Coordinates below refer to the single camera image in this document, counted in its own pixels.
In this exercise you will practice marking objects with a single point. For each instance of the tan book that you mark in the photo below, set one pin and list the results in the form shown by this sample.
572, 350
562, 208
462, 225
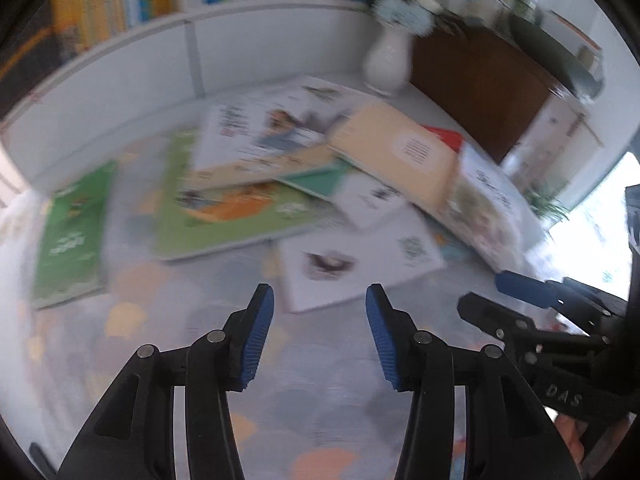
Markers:
400, 155

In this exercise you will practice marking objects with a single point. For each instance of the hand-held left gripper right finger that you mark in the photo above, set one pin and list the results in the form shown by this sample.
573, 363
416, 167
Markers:
380, 340

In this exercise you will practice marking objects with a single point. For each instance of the white book with bird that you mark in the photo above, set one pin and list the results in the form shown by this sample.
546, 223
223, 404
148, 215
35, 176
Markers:
340, 265

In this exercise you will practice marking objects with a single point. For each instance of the white illustrated book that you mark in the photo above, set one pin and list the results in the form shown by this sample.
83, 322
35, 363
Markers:
490, 210

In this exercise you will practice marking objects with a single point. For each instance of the dark green ribbed plate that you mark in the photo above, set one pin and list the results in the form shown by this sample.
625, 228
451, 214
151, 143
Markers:
550, 50

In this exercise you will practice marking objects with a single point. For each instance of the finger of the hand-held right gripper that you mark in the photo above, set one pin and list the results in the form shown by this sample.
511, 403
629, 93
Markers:
520, 287
490, 317

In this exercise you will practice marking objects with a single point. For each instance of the red book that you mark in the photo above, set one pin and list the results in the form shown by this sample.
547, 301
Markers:
447, 137

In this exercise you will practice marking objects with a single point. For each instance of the white book with portrait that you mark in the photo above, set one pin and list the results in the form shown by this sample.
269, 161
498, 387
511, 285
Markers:
250, 130

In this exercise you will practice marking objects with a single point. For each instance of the brown wooden cabinet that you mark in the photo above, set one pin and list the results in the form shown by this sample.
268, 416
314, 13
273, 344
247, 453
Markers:
475, 85

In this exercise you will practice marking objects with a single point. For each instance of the window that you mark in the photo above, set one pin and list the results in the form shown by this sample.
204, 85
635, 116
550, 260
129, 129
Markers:
590, 240

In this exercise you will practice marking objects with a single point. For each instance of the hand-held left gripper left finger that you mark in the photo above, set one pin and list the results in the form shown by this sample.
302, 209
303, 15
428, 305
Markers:
257, 335

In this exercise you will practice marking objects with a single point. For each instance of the white bookshelf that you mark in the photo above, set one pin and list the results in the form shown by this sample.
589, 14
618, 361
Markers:
125, 70

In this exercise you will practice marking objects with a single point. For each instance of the blue and white flower bouquet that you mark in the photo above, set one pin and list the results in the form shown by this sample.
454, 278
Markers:
405, 5

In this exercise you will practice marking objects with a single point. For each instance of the person's pink clothing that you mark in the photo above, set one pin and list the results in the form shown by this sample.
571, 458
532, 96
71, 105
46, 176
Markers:
567, 432

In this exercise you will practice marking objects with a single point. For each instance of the dark green book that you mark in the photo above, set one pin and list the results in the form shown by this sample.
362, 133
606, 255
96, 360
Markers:
72, 240

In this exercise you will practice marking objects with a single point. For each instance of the light green book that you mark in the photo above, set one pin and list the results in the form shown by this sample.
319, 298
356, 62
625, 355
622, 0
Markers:
225, 220

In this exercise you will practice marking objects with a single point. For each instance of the green potted plant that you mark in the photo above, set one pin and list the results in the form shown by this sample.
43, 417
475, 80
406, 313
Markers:
547, 202

